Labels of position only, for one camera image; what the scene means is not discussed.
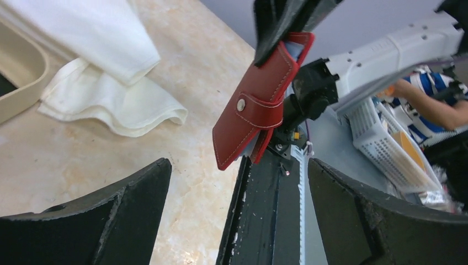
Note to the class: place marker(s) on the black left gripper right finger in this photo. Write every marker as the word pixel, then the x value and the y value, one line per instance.
pixel 360 224

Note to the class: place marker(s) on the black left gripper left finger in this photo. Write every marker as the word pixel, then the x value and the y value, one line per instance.
pixel 117 224

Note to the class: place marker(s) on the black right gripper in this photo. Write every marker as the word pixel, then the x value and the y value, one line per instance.
pixel 314 86

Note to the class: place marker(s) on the red leather card holder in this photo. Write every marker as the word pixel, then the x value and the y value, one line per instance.
pixel 256 107

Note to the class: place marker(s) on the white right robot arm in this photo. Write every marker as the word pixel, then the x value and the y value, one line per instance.
pixel 375 65

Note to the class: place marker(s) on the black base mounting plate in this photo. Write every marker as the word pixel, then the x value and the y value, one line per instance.
pixel 262 225

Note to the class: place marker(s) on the white plastic basket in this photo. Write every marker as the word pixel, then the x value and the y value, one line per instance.
pixel 378 135

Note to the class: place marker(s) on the blue white striped shirt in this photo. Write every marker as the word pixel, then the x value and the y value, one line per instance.
pixel 432 83

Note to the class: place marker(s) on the white cloth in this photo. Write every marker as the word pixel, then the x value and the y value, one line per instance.
pixel 109 56

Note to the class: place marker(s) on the beige plastic tray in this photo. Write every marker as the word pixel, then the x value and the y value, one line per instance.
pixel 25 71

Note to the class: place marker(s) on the white slotted cable duct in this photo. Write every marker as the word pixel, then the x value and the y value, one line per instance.
pixel 302 204

